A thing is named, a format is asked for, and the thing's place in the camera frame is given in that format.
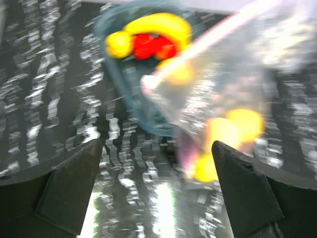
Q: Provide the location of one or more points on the teal plastic fruit tray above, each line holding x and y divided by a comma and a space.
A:
127, 72

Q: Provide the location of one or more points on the red pepper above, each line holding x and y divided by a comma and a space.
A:
147, 46

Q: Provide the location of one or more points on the yellow banana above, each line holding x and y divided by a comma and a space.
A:
171, 26

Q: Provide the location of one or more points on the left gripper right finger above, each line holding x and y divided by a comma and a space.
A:
263, 201

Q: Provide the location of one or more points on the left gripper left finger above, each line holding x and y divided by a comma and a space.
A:
50, 200

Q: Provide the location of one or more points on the pink zip top bag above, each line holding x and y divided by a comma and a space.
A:
262, 58

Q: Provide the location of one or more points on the orange peach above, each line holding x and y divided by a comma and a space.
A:
224, 130

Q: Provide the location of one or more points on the orange fruit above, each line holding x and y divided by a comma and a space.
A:
182, 75

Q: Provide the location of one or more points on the yellow corn cob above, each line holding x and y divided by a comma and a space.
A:
119, 44

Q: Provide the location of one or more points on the yellow lemon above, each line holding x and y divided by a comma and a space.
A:
250, 123

